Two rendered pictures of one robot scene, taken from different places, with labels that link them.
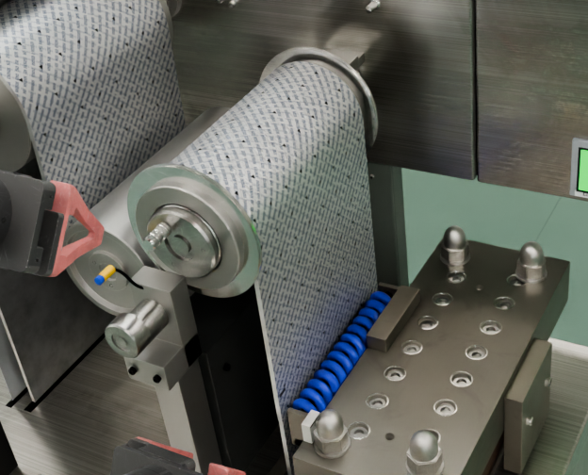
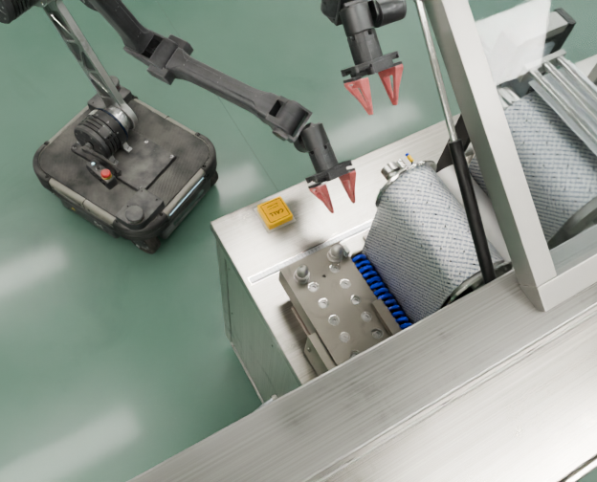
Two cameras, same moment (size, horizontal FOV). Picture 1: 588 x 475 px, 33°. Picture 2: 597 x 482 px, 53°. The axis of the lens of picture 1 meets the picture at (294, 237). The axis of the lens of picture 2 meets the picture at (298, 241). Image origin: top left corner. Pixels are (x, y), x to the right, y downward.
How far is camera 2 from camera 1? 1.14 m
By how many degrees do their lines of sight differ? 68
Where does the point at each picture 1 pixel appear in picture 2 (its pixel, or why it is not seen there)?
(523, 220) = not seen: outside the picture
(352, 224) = (421, 295)
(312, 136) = (430, 245)
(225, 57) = not seen: hidden behind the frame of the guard
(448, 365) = (345, 321)
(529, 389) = (312, 343)
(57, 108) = not seen: hidden behind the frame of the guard
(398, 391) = (344, 294)
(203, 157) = (422, 181)
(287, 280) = (386, 235)
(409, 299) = (391, 330)
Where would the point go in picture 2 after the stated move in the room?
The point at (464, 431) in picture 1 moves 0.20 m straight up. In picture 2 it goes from (307, 300) to (316, 260)
